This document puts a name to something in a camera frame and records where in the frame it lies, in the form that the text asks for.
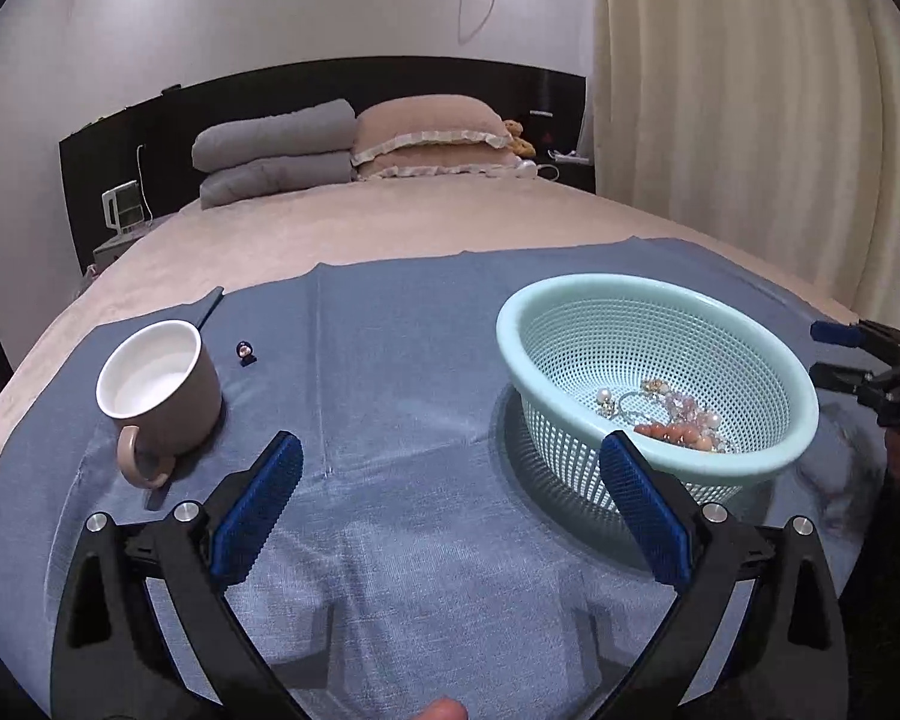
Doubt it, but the blue cloth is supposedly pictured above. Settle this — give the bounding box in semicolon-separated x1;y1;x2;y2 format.
0;236;900;720

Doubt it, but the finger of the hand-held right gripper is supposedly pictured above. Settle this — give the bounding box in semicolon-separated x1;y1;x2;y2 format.
810;319;900;352
808;362;895;400

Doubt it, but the pink frilled pillow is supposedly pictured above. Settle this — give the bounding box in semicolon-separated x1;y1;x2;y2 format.
352;95;512;158
351;146;522;181

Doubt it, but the white small appliance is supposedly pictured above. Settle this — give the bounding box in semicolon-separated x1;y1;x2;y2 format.
102;180;145;235

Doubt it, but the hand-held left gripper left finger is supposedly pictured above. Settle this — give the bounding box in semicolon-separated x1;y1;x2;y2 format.
49;431;305;720

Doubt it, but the orange beaded bracelet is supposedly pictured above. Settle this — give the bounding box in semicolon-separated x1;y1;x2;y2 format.
634;422;710;445

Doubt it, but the grey folded duvet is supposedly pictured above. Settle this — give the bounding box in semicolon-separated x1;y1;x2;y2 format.
191;99;357;209

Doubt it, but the beige bed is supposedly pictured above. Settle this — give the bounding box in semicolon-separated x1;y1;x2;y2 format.
0;165;863;466

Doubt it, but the cream curtain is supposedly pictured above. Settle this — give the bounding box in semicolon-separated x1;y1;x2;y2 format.
585;0;900;331

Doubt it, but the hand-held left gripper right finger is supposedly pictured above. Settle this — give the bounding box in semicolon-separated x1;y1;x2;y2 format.
598;431;850;720

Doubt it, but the white charging cable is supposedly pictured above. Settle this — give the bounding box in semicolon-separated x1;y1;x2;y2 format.
136;144;155;222

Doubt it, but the pink crystal beaded bracelet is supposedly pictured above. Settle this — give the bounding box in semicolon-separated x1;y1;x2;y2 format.
661;392;721;430

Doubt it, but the mint green plastic basket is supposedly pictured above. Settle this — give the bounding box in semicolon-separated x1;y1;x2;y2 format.
495;275;820;500

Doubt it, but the beige ceramic mug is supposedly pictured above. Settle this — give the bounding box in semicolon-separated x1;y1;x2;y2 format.
95;320;223;490

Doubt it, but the brown teddy bear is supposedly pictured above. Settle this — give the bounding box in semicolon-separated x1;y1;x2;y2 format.
502;120;537;158

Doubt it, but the large silver bangle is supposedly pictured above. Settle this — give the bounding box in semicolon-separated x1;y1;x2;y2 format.
616;390;665;425

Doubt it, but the black headboard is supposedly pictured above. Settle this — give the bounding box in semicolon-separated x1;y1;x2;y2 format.
58;56;597;278

